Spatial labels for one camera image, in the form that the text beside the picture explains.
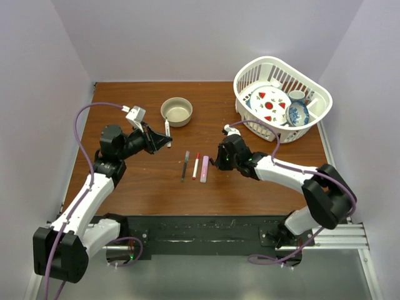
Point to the pink highlighter pen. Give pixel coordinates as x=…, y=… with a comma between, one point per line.
x=204, y=169

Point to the white plastic dish rack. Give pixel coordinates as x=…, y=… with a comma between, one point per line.
x=271, y=71

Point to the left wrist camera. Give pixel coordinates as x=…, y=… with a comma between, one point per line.
x=135, y=116

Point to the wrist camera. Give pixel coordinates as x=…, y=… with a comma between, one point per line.
x=135, y=116
x=230, y=131

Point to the white black marker pen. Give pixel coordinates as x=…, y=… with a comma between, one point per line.
x=167, y=131

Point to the green pen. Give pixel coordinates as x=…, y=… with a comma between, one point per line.
x=184, y=168

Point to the white red marker pen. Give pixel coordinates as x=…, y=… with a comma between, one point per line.
x=196, y=165

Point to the blue floral bowl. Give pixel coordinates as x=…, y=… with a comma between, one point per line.
x=297, y=114

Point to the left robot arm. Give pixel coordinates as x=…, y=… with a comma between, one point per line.
x=62, y=250

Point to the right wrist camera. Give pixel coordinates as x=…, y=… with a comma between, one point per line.
x=230, y=131

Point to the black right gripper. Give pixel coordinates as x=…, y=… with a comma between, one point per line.
x=219, y=163

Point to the beige ceramic bowl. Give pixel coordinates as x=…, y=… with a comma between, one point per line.
x=177, y=111

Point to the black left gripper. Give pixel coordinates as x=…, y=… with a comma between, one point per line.
x=152, y=146

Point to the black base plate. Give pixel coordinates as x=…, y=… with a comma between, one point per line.
x=204, y=236

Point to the watermelon pattern plate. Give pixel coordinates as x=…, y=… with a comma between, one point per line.
x=270, y=104

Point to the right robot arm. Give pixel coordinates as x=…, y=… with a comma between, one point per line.
x=329, y=199

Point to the white mug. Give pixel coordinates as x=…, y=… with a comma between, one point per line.
x=297, y=95

